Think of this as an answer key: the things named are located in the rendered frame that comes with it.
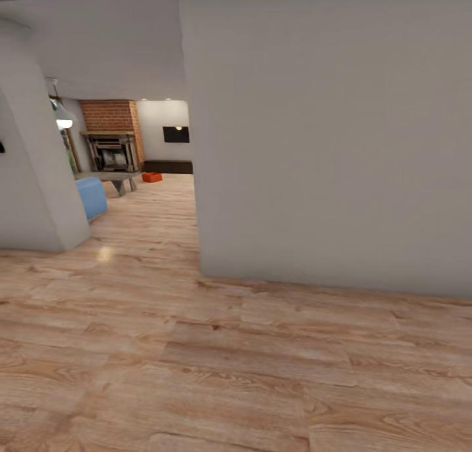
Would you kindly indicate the sofa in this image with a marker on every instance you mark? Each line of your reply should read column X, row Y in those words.
column 92, row 196

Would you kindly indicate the room light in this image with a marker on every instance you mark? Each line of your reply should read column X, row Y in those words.
column 60, row 113

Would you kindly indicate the wall mounted tv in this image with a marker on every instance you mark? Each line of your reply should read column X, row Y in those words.
column 176, row 134

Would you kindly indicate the wood fireplace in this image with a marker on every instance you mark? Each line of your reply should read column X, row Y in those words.
column 113, row 153

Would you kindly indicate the cabinet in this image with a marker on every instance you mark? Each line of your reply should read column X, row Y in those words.
column 168, row 167

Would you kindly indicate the coffee table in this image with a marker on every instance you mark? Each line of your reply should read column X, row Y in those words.
column 117, row 179

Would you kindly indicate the storage box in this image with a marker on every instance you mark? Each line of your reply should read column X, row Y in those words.
column 152, row 177

